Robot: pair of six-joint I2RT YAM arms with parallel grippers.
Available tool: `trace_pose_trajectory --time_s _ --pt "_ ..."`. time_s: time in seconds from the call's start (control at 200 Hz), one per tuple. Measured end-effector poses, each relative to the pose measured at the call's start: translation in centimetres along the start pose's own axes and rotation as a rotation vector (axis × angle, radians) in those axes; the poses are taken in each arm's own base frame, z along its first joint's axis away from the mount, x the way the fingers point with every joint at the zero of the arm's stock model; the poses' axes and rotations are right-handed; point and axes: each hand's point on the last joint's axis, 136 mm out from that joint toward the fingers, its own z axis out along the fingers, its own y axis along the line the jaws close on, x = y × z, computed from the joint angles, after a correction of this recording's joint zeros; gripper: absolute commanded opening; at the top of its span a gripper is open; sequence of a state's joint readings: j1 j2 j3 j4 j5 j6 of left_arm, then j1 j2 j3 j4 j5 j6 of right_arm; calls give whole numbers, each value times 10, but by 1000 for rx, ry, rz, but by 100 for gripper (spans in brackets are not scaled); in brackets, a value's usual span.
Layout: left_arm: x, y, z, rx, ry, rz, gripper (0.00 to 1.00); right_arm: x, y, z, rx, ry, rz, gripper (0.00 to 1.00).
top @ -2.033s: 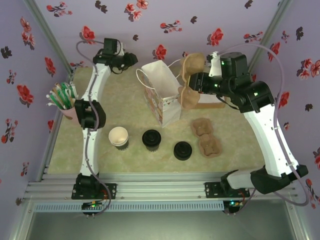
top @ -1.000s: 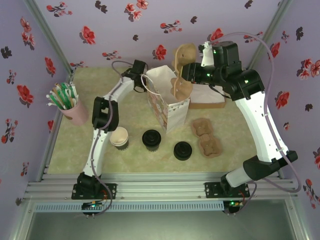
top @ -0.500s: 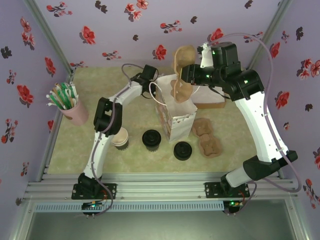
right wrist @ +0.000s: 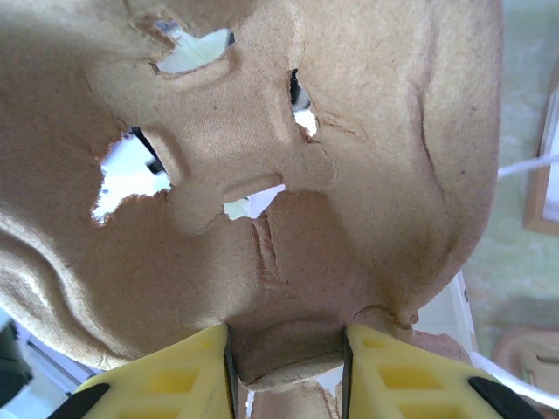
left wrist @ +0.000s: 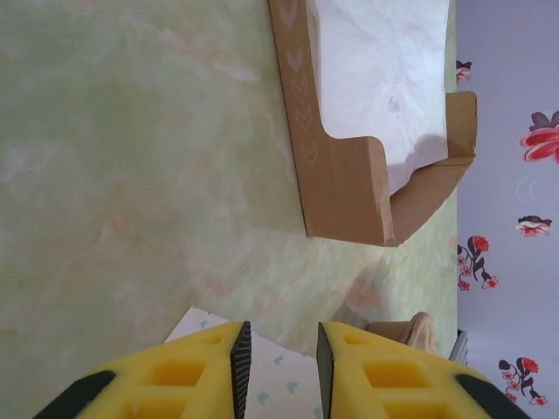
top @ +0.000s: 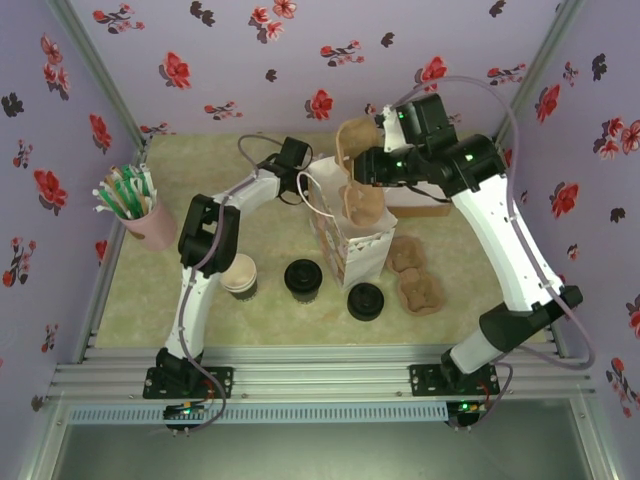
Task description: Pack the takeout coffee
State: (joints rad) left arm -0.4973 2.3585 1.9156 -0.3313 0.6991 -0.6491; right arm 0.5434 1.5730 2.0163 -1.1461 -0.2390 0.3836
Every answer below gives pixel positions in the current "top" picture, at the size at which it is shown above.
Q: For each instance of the wooden stirrer stick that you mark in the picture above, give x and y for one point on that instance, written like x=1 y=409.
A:
x=116 y=182

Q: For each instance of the grey metal panel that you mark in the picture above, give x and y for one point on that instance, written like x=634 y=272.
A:
x=320 y=450

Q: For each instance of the brown pulp cup carrier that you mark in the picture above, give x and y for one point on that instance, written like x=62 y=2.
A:
x=415 y=280
x=357 y=137

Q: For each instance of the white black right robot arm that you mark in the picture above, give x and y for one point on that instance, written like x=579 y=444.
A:
x=505 y=240

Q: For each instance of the green white wrapped straw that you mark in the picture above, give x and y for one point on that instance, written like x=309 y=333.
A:
x=131 y=180
x=107 y=200
x=102 y=207
x=144 y=182
x=153 y=190

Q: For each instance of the brown cardboard tray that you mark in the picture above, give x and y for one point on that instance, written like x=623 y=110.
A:
x=420 y=209

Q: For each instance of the white printed paper bag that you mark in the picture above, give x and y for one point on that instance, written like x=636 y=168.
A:
x=365 y=260

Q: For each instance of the paper cup black sleeve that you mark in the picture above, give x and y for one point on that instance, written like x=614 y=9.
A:
x=247 y=295
x=366 y=317
x=305 y=298

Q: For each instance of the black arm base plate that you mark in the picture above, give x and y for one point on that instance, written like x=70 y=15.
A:
x=422 y=380
x=220 y=380

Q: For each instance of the plain nested paper cup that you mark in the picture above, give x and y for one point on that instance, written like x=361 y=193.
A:
x=237 y=270

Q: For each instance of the aluminium corner post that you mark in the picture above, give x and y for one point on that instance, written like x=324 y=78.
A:
x=100 y=75
x=537 y=75

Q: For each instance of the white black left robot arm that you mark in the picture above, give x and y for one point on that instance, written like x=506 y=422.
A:
x=192 y=320

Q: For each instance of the aluminium side rail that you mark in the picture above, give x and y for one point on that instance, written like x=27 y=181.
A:
x=520 y=215
x=96 y=300

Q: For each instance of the aluminium frame beam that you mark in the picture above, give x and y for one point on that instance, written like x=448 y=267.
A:
x=320 y=380

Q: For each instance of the pink holder cup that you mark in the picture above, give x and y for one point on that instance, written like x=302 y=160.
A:
x=157 y=230

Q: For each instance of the small controller board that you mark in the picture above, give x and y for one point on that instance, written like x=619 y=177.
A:
x=185 y=412
x=465 y=411

